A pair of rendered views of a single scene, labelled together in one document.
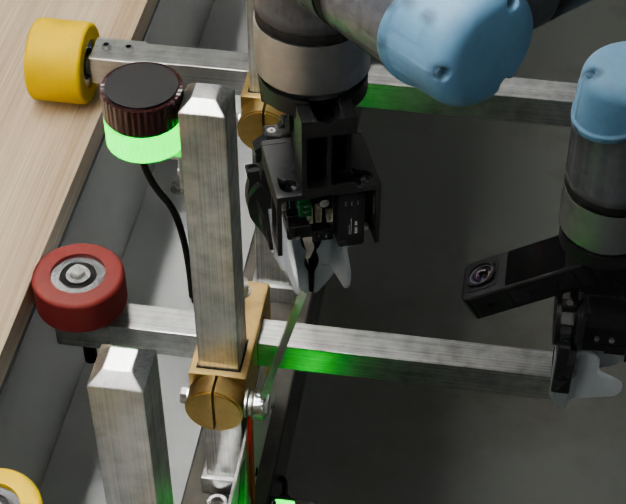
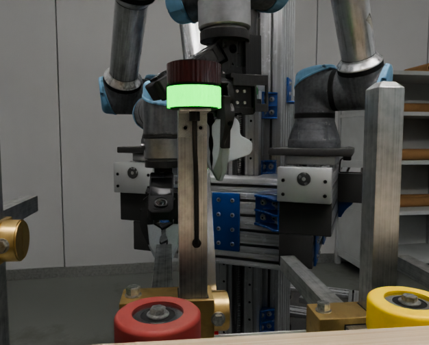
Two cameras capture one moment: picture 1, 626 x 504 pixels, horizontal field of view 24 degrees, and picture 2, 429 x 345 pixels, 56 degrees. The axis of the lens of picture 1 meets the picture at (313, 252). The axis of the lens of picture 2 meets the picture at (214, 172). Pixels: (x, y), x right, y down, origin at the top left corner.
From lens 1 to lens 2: 131 cm
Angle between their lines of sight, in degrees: 97
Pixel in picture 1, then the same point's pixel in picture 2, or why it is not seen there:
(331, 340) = (163, 277)
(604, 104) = not seen: hidden behind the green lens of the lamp
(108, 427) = (399, 117)
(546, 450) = not seen: outside the picture
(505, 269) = (161, 195)
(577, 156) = (173, 117)
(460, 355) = (164, 255)
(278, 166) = (246, 74)
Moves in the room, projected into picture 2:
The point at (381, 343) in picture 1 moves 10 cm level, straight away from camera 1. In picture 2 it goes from (162, 268) to (96, 272)
